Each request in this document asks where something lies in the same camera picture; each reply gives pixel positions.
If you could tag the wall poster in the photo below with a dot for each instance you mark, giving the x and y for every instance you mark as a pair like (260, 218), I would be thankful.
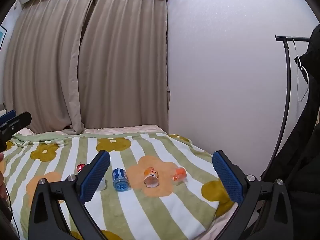
(2, 36)

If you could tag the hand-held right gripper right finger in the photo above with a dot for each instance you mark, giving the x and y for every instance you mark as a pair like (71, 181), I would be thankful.
(228, 177)

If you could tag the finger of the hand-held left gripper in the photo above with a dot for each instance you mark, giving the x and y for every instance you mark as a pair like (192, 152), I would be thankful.
(21, 119)
(8, 116)

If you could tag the beige curtain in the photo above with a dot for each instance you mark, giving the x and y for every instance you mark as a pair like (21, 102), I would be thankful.
(45, 67)
(125, 62)

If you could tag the black clothes rack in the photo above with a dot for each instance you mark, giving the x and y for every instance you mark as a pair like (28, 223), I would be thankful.
(287, 85)

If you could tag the red cup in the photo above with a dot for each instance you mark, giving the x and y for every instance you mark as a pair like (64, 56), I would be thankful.
(80, 167)

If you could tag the black garment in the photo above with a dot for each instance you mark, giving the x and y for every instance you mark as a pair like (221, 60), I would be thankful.
(305, 155)

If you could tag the clear plastic cup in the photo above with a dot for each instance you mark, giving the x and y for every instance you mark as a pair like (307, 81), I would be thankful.
(101, 184)

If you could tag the person's left hand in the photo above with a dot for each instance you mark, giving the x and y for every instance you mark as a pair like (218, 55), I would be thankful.
(2, 180)

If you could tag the striped floral blanket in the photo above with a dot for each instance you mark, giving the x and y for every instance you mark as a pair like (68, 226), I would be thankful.
(150, 205)

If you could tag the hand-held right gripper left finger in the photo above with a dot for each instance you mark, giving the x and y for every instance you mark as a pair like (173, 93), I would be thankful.
(96, 176)

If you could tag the white clothes hanger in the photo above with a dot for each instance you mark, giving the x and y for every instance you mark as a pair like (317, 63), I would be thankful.
(301, 67)

